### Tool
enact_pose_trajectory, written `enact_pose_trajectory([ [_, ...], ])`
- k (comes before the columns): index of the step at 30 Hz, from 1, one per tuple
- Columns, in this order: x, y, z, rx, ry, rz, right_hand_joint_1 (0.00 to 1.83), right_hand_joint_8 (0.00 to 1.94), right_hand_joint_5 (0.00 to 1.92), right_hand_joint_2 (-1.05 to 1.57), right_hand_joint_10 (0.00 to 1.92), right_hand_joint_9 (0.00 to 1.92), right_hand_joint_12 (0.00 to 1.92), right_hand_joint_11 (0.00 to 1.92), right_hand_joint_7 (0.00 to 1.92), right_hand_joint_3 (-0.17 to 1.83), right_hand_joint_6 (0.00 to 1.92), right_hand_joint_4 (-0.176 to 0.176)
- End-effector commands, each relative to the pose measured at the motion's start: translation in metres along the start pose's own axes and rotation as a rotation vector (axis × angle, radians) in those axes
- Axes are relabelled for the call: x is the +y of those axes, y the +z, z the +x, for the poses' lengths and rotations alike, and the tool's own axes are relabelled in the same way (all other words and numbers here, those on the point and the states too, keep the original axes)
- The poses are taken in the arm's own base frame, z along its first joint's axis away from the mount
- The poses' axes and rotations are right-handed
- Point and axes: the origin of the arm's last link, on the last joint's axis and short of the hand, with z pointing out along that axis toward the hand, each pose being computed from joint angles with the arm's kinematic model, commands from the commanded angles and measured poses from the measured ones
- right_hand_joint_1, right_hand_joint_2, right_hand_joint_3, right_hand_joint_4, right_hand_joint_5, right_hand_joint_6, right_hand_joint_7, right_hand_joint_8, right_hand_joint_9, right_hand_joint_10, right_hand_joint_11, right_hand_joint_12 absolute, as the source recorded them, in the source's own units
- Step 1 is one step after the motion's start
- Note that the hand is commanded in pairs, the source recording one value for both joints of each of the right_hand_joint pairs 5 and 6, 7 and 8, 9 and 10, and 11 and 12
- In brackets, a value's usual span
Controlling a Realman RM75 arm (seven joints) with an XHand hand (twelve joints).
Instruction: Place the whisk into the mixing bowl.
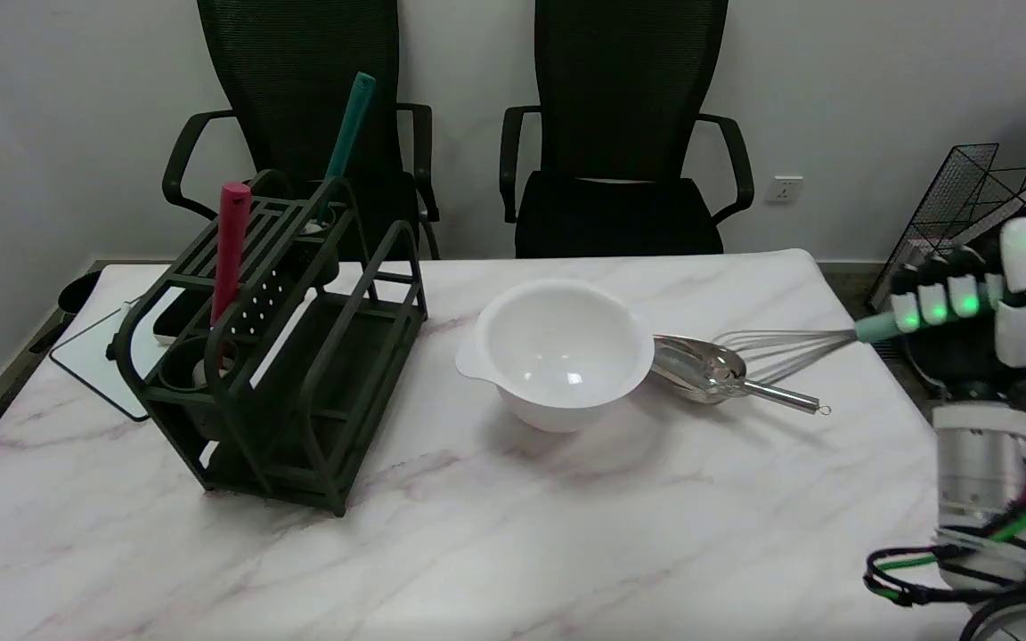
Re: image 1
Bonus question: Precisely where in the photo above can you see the metal whisk teal handle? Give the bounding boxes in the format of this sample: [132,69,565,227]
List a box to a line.
[711,312,904,385]

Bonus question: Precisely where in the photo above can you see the white mixing bowl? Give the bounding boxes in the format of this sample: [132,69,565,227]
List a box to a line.
[455,279,656,434]

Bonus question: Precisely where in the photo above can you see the stainless steel scoop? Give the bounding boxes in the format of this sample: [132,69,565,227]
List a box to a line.
[653,335,832,417]

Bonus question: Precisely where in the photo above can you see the black mesh office chair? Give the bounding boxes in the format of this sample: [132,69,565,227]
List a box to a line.
[500,0,755,259]
[162,0,441,261]

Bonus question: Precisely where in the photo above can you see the dark green utensil rack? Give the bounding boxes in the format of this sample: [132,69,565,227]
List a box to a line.
[112,169,429,517]

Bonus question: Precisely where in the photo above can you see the white board black rim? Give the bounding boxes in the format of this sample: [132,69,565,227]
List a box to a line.
[50,289,186,421]

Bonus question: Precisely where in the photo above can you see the black round object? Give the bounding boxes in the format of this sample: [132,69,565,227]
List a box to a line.
[57,270,102,314]

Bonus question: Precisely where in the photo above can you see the black wire mesh book rack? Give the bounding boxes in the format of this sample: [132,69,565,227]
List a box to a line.
[865,142,1026,312]

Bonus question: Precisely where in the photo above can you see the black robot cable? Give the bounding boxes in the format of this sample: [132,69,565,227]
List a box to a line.
[863,543,1026,641]

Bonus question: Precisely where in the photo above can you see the teal utensil handle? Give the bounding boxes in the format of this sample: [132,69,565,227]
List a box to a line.
[315,72,378,223]

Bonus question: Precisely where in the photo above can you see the red utensil handle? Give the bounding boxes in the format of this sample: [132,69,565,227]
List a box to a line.
[210,182,253,329]

